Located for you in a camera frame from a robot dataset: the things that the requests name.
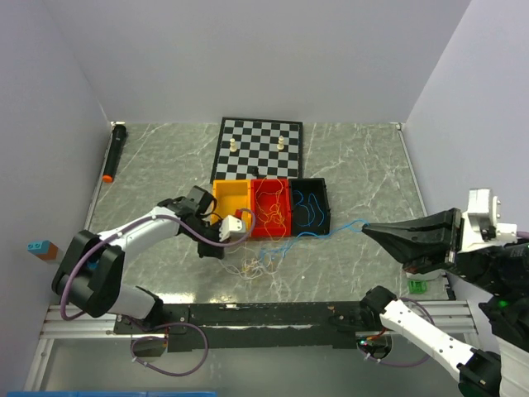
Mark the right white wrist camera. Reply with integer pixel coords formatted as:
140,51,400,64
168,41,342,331
460,188,517,253

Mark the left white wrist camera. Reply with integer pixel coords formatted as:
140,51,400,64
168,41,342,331
219,208,255,246

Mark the yellow plastic bin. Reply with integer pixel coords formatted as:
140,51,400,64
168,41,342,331
211,179,251,223

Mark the white tilted stand device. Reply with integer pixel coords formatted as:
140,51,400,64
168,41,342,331
404,269,442,281

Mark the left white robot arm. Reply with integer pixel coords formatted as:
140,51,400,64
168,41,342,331
51,186,226,332

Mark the green small toy block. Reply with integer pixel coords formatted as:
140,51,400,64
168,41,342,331
407,280,428,294

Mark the black marker orange cap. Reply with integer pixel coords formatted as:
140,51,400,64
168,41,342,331
102,124,128,184

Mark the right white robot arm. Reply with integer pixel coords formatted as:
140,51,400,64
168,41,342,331
360,207,528,396

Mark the blue brown toy block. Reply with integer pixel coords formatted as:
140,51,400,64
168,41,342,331
27,240,60,262

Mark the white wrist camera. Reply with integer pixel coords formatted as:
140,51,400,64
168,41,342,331
460,188,517,253
219,208,255,246

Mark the blue thin cable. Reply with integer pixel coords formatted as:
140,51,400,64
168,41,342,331
293,189,328,229
258,221,371,265

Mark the black plastic bin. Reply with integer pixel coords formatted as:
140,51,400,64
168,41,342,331
288,178,331,237

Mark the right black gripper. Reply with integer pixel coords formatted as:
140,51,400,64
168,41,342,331
357,198,508,289

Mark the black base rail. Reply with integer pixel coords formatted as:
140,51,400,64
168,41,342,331
114,301,383,352

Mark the red plastic bin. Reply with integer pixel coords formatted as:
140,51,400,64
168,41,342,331
250,179,292,240

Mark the black white chessboard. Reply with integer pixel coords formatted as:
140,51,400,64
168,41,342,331
210,117,303,182

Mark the yellow thin cable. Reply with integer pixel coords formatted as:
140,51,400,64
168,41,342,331
252,178,290,240
241,256,269,278

